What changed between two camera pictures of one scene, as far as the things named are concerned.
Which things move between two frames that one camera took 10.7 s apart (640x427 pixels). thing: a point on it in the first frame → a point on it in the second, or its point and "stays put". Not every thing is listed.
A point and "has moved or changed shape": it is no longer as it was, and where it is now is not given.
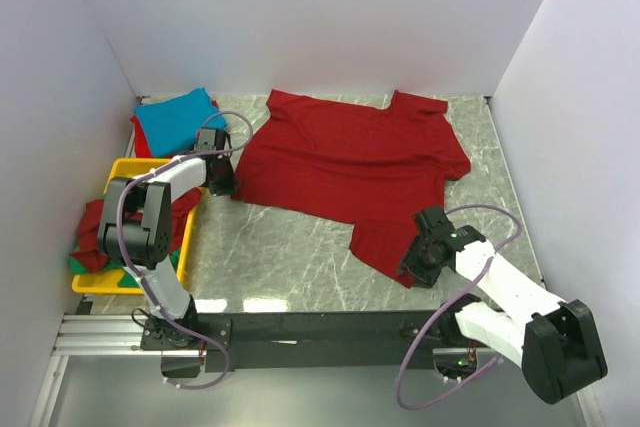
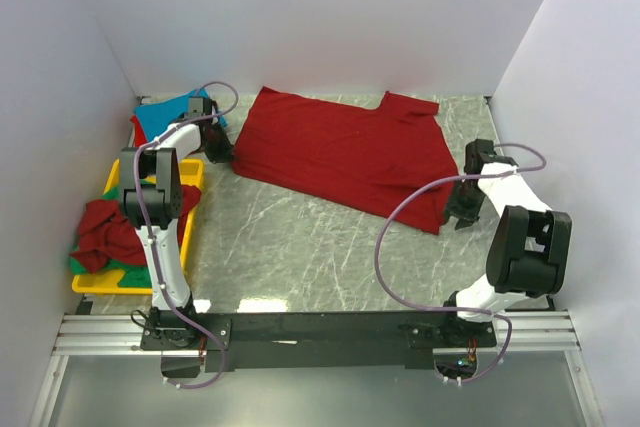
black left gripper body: [227, 181] → [220, 149]
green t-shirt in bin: [130, 279] stays put
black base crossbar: [250, 341] stays put
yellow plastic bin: [107, 282] stays put
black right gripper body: [420, 262] → [465, 202]
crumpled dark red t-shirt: [89, 255] stays put
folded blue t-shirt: [171, 126] stays put
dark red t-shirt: [383, 168] has moved or changed shape
